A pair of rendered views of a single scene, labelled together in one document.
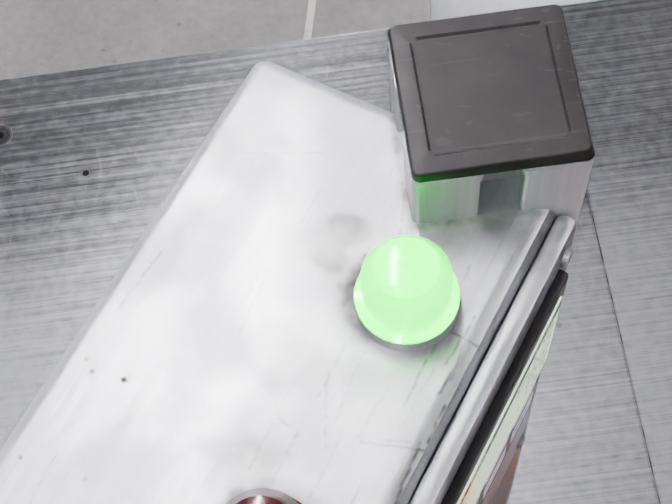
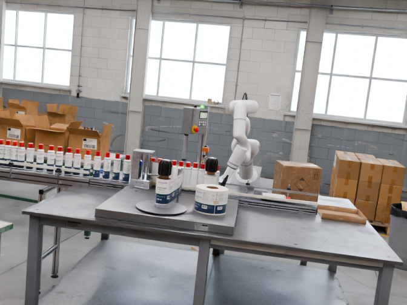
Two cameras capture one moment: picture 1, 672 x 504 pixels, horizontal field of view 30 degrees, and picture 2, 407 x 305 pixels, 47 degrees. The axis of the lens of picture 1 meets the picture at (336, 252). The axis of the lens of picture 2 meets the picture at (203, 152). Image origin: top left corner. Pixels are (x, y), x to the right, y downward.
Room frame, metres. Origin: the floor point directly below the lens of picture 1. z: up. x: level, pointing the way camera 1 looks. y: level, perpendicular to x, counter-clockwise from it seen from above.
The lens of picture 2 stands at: (-3.31, -0.39, 1.62)
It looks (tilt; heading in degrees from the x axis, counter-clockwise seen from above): 8 degrees down; 5
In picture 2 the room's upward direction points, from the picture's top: 6 degrees clockwise
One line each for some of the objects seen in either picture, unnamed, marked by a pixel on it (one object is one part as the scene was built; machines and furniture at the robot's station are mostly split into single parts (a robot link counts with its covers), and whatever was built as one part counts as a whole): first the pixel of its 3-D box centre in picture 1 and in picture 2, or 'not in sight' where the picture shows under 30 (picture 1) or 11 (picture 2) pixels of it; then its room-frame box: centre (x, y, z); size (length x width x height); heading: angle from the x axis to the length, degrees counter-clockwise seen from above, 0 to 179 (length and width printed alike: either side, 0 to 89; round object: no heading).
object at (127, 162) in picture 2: not in sight; (126, 168); (0.02, 0.48, 0.98); 0.05 x 0.05 x 0.20
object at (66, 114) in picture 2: not in sight; (60, 116); (3.68, 2.53, 0.97); 0.43 x 0.42 x 0.37; 168
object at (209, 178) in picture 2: not in sight; (209, 180); (-0.26, -0.16, 1.03); 0.09 x 0.09 x 0.30
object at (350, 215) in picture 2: not in sight; (340, 213); (0.02, -1.08, 0.85); 0.30 x 0.26 x 0.04; 90
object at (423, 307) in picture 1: (406, 284); not in sight; (0.12, -0.02, 1.49); 0.03 x 0.03 x 0.02
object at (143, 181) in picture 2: not in sight; (142, 169); (-0.07, 0.34, 1.01); 0.14 x 0.13 x 0.26; 90
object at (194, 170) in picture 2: not in sight; (194, 177); (0.03, -0.02, 0.98); 0.05 x 0.05 x 0.20
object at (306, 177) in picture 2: not in sight; (296, 181); (0.34, -0.78, 0.99); 0.30 x 0.24 x 0.27; 101
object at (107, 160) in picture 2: not in sight; (106, 166); (0.03, 0.63, 0.98); 0.05 x 0.05 x 0.20
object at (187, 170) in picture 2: not in sight; (186, 176); (0.02, 0.03, 0.98); 0.05 x 0.05 x 0.20
